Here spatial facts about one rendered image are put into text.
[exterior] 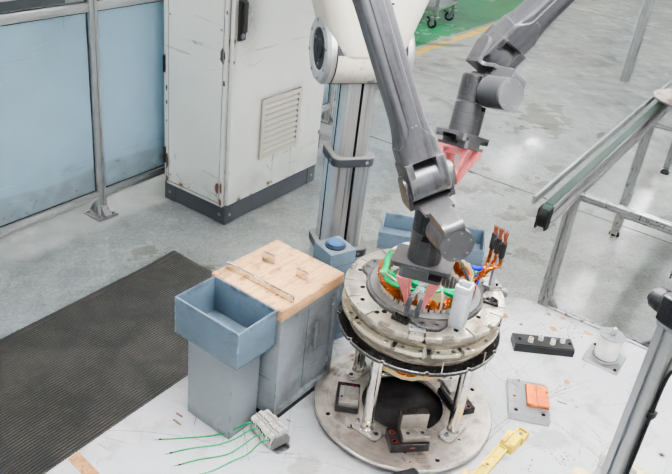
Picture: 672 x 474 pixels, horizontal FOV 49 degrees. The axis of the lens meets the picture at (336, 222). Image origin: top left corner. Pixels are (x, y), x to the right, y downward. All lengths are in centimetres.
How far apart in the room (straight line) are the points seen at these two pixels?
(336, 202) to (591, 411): 77
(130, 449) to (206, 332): 29
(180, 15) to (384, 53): 261
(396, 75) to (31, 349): 223
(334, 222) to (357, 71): 41
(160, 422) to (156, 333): 151
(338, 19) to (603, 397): 106
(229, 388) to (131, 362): 150
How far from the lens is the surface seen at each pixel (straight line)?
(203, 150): 377
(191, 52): 367
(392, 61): 112
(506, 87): 130
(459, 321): 139
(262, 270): 153
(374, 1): 112
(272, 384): 154
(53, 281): 346
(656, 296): 108
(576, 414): 180
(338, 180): 182
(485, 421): 167
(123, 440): 158
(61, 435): 271
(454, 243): 114
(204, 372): 151
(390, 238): 173
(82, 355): 301
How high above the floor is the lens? 189
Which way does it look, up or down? 28 degrees down
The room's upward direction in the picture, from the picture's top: 7 degrees clockwise
